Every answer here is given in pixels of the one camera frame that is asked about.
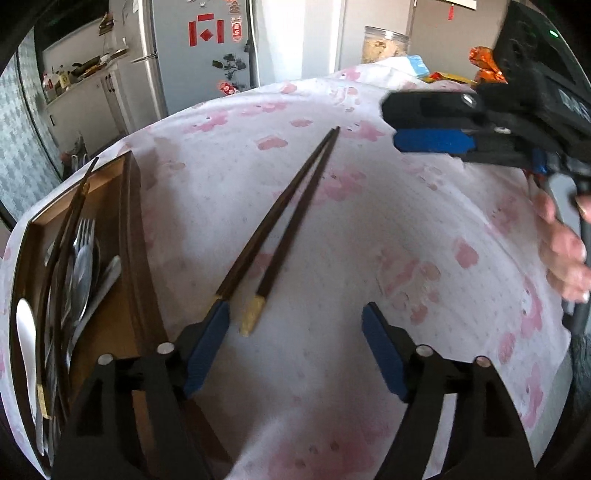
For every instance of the metal fork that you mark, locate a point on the metal fork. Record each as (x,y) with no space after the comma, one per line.
(82,271)

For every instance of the person right hand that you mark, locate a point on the person right hand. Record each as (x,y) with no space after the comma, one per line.
(562,252)

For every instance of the clear food jar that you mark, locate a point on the clear food jar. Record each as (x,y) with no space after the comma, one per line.
(380,44)

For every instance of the white kitchen cabinet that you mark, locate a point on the white kitchen cabinet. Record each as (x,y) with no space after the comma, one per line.
(92,110)

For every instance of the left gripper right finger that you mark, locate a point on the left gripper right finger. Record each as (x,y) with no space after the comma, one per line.
(421,378)

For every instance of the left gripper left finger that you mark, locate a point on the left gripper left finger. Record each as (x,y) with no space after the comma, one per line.
(187,446)

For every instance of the dark wooden chopstick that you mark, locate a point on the dark wooden chopstick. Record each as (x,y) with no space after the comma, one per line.
(49,314)
(55,364)
(246,257)

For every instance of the brown wooden tray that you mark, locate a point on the brown wooden tray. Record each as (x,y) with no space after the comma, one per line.
(101,391)

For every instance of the orange snack wrapper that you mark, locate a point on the orange snack wrapper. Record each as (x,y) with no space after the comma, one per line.
(488,70)

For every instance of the white ceramic spoon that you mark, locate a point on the white ceramic spoon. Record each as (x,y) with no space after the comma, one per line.
(26,331)

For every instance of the pink floral tablecloth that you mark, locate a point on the pink floral tablecloth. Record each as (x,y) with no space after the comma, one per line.
(447,250)

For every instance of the silver refrigerator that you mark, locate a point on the silver refrigerator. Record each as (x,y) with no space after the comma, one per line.
(182,53)

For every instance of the patterned sliding door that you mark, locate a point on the patterned sliding door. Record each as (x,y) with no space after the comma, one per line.
(30,165)

